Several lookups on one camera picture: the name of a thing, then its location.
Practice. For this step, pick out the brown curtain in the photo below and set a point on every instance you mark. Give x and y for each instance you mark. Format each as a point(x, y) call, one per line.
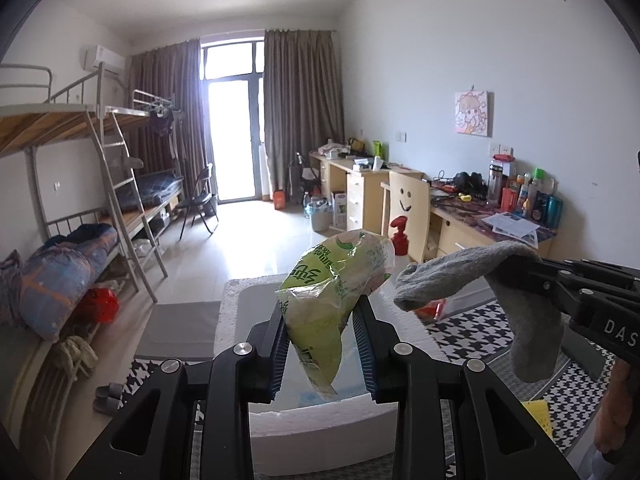
point(303, 98)
point(166, 83)

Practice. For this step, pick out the brown left curtain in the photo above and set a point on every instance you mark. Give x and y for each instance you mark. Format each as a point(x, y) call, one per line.
point(166, 83)

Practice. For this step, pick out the black folding chair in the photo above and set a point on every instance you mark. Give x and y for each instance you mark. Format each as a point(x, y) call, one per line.
point(202, 197)

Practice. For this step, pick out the wooden smiley chair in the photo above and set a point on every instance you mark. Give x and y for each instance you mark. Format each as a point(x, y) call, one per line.
point(410, 197)

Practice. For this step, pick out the yellow foam fruit net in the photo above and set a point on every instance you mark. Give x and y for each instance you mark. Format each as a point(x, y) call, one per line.
point(539, 409)

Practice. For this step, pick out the white trash bucket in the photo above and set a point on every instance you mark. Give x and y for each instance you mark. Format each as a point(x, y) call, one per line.
point(320, 216)

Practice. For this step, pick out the red plastic bag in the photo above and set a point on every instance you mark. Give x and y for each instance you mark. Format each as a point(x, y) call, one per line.
point(99, 305)

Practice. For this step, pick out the white air conditioner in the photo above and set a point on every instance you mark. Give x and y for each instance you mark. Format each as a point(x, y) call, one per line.
point(96, 56)

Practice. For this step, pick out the metal bunk bed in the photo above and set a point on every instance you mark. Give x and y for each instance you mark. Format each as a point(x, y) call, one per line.
point(80, 168)

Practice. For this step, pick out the papers on desk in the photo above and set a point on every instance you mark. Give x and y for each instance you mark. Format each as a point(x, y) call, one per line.
point(515, 227)

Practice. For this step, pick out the pink anime wall picture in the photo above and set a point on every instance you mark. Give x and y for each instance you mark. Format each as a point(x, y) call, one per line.
point(471, 114)

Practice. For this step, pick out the houndstooth table cloth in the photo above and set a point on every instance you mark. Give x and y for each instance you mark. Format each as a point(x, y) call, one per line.
point(479, 332)

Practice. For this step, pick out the teal bottles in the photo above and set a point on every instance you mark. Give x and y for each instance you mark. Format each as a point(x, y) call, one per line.
point(547, 210)

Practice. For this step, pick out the white foam box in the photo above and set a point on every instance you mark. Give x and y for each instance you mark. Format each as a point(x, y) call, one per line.
point(298, 433)

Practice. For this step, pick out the person's right hand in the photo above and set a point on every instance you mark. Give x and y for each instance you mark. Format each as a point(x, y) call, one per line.
point(617, 407)

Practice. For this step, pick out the grey slippers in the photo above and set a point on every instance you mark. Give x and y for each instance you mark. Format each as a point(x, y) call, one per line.
point(108, 399)

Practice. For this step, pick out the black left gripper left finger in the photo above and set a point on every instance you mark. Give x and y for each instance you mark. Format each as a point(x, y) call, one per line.
point(277, 344)

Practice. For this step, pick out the wooden desk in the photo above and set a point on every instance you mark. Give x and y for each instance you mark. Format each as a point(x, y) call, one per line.
point(437, 225)

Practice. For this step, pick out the brown right curtain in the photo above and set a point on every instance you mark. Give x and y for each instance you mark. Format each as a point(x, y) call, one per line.
point(303, 98)

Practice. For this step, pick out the green tissue packet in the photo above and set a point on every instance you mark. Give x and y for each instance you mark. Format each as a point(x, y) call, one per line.
point(318, 295)

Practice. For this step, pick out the red snack packet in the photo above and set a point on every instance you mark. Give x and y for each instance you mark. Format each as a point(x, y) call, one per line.
point(431, 312)

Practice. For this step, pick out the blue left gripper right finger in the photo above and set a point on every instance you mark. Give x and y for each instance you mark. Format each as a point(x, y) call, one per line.
point(363, 320)

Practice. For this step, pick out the blue patterned quilt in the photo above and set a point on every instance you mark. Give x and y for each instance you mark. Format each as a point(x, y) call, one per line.
point(40, 293)

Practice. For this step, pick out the white spray bottle red cap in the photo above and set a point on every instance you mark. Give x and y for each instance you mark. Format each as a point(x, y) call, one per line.
point(399, 238)

